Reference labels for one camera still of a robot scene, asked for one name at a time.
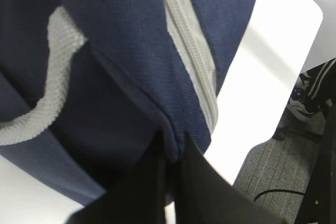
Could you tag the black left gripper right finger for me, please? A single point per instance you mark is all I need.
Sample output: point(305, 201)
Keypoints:
point(203, 196)

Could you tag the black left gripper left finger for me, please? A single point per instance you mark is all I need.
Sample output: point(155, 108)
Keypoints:
point(139, 197)

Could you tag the navy insulated lunch bag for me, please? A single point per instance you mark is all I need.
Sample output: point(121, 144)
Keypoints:
point(86, 84)

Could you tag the dark patterned object on floor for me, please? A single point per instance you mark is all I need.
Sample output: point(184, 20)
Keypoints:
point(313, 92)

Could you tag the black table frame leg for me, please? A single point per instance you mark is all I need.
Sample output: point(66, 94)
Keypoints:
point(318, 204)

